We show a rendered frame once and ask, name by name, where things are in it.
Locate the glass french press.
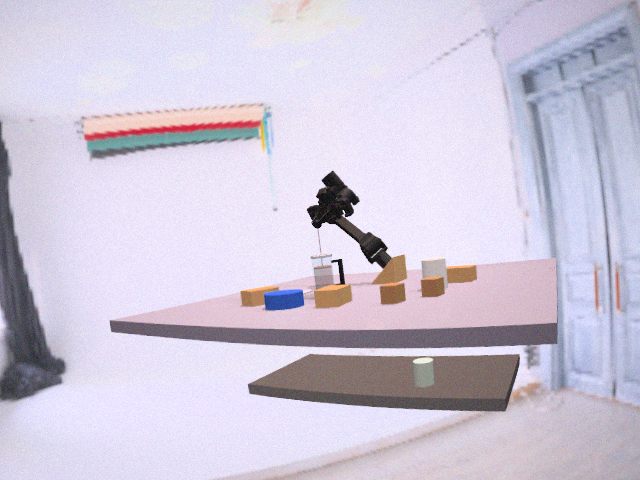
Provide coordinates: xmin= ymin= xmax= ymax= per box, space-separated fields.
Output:
xmin=310 ymin=219 xmax=345 ymax=291

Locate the dark brown flat shelf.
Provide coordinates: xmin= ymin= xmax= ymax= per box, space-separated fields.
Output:
xmin=248 ymin=354 xmax=520 ymax=412

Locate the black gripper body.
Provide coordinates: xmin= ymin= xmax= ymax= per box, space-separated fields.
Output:
xmin=307 ymin=193 xmax=354 ymax=220

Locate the blue cylinder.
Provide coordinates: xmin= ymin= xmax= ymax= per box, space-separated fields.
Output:
xmin=264 ymin=290 xmax=304 ymax=310

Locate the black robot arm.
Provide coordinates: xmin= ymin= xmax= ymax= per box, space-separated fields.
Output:
xmin=316 ymin=171 xmax=392 ymax=269

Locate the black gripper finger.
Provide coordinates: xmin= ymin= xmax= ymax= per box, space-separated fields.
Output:
xmin=318 ymin=203 xmax=342 ymax=224
xmin=311 ymin=207 xmax=323 ymax=225

